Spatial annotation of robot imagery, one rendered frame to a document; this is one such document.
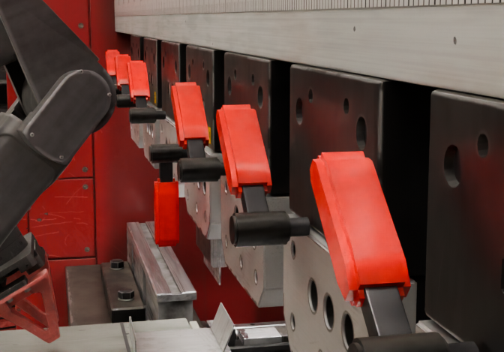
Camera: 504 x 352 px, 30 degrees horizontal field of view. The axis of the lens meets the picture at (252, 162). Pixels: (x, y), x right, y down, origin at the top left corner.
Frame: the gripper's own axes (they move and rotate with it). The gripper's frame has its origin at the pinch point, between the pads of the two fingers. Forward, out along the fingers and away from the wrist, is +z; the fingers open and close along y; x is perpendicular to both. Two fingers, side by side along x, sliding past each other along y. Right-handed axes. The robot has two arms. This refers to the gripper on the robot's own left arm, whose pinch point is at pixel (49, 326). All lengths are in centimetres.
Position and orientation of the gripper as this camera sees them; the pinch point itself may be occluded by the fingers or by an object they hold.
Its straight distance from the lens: 106.6
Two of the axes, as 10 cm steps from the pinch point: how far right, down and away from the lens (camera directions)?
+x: -8.5, 5.2, -1.1
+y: -2.2, -1.5, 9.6
